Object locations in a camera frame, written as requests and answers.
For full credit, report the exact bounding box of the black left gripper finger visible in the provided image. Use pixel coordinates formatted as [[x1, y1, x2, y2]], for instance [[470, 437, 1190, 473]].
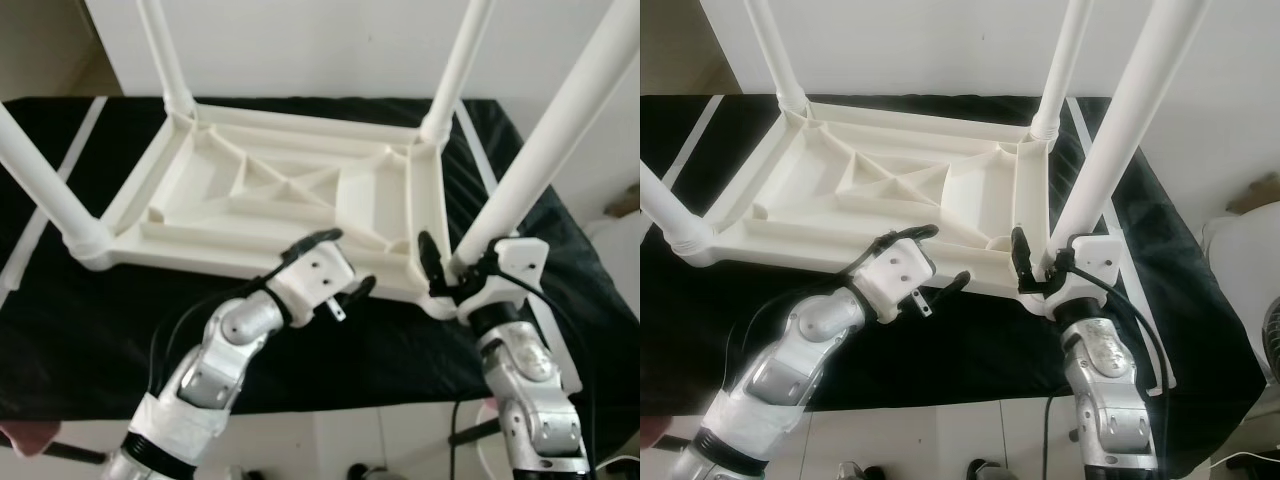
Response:
[[873, 224, 941, 259], [928, 269, 974, 303], [336, 275, 379, 307], [280, 228, 344, 265]]

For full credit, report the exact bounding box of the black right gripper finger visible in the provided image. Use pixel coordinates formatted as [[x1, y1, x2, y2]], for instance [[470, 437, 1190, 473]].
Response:
[[1009, 225, 1037, 292], [417, 231, 447, 297]]

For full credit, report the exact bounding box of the white tapered table leg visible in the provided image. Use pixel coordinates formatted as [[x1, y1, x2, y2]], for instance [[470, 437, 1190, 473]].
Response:
[[135, 0, 198, 118], [0, 100, 113, 266], [1030, 0, 1097, 141], [420, 0, 497, 143], [640, 163, 718, 263], [450, 0, 641, 277], [742, 0, 813, 114], [1050, 0, 1213, 273]]

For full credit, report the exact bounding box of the black table cloth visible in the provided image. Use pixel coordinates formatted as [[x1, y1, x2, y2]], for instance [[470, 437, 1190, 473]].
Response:
[[640, 93, 1280, 471], [0, 95, 641, 421]]

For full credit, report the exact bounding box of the long white plastic strip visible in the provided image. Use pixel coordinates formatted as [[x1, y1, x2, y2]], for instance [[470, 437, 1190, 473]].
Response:
[[0, 97, 107, 301], [1065, 96, 1181, 397], [658, 95, 723, 193], [455, 98, 587, 397]]

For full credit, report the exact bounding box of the white rounded object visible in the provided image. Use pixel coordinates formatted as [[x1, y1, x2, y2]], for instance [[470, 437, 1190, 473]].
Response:
[[1198, 213, 1280, 393]]

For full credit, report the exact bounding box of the grey round fan grille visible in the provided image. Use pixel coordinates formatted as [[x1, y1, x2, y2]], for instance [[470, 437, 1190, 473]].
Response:
[[1254, 298, 1280, 388]]

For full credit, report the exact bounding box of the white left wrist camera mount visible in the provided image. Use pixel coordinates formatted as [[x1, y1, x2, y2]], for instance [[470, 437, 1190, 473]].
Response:
[[856, 234, 938, 323], [264, 240, 358, 327]]

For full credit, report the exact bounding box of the thin white floor cable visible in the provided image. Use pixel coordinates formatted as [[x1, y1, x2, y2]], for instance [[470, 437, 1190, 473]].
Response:
[[1208, 453, 1280, 473]]

